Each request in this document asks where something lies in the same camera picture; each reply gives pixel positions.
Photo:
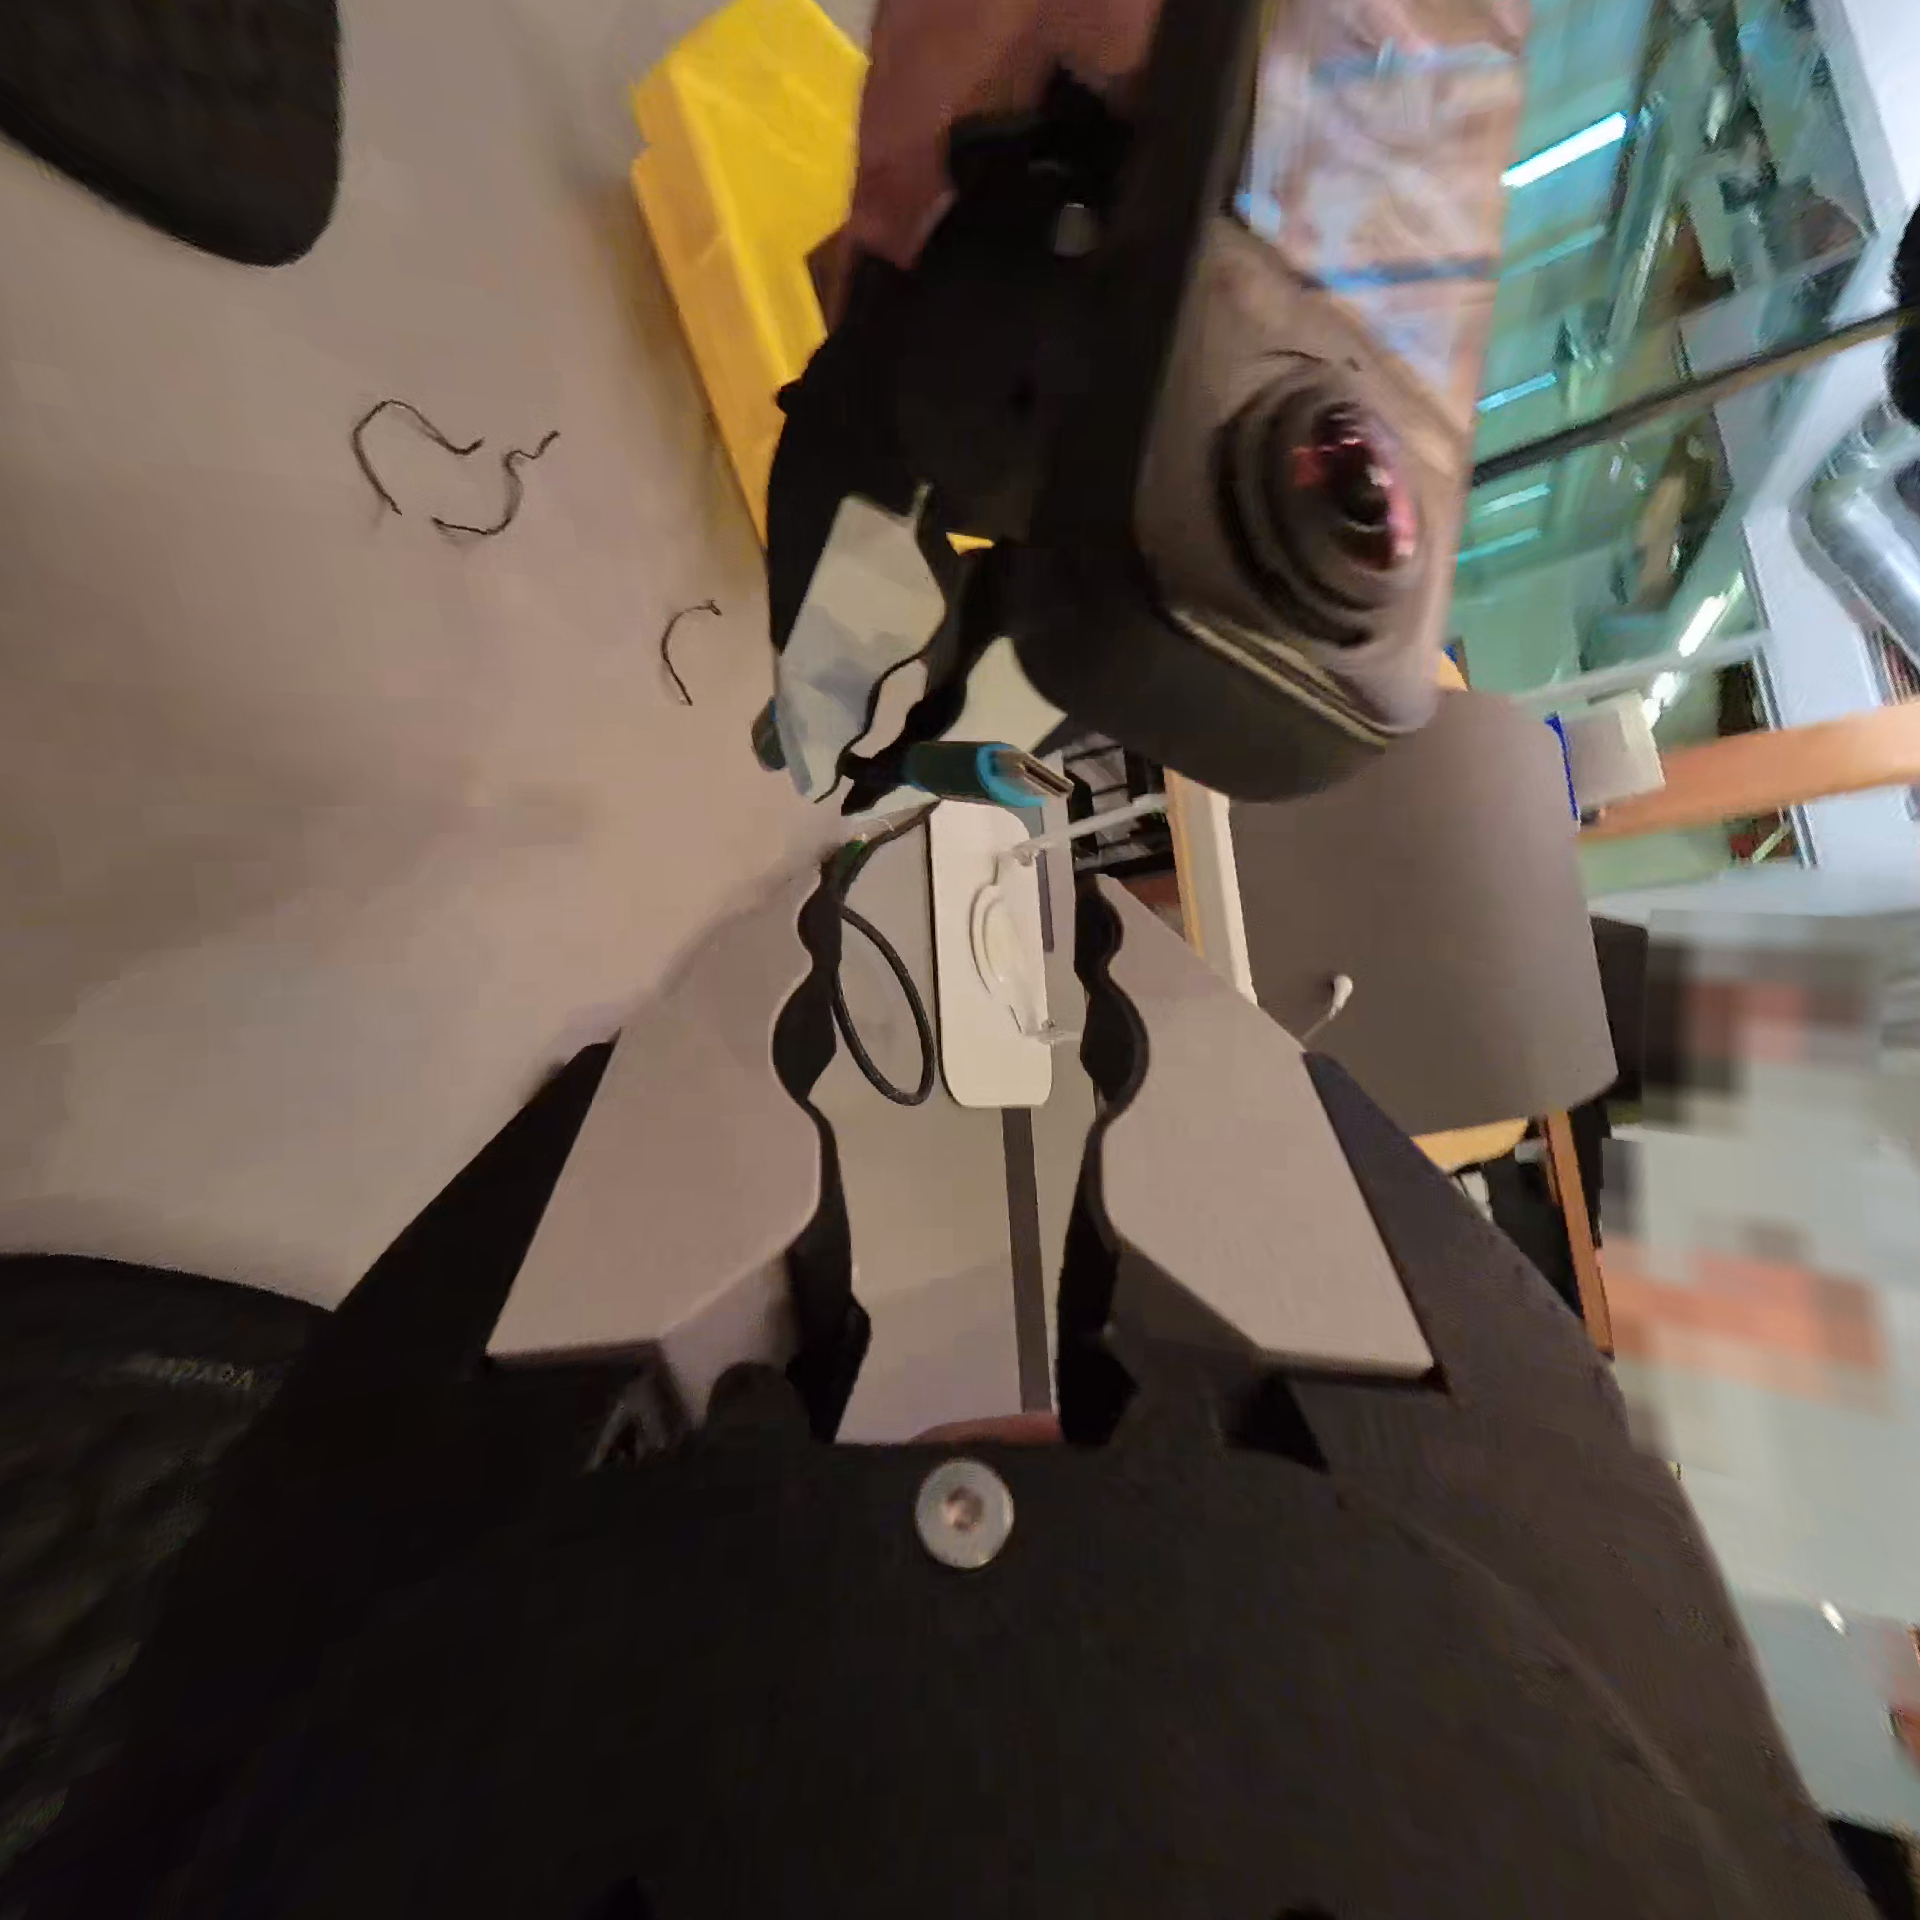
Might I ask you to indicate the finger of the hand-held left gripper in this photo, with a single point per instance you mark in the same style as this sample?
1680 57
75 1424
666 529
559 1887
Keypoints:
816 737
872 586

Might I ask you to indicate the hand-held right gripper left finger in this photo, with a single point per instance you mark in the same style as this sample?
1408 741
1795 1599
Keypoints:
676 1200

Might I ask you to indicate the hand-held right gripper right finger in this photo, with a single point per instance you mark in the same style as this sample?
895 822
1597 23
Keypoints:
1246 1200

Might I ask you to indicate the person's left hand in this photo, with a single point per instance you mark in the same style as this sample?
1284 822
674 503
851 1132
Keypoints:
948 92

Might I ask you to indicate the black board with wooden edge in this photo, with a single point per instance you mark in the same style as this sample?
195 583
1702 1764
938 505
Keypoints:
1411 932

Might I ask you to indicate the yellow plastic bin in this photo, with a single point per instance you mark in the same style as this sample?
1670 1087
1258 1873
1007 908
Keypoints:
750 212

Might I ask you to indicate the black stand pole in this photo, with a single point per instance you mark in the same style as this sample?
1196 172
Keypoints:
1740 367

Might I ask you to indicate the wooden top desk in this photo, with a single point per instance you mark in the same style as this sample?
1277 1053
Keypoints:
1803 767

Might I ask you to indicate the black textured pad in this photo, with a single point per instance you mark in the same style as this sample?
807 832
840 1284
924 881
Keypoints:
181 122

